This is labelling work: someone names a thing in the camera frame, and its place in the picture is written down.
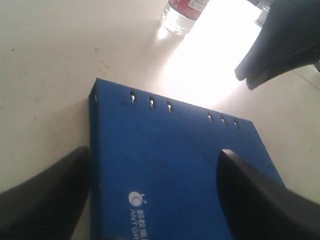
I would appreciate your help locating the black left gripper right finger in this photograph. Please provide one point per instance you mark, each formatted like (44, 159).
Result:
(258, 208)

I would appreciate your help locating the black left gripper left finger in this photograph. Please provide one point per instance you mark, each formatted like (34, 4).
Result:
(48, 206)

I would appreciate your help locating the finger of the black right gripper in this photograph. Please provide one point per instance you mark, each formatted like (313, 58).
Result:
(290, 27)
(304, 58)

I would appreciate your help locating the clear water bottle red cap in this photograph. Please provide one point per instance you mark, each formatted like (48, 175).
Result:
(179, 16)

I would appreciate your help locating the blue ring binder notebook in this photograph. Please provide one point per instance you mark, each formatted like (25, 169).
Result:
(155, 162)

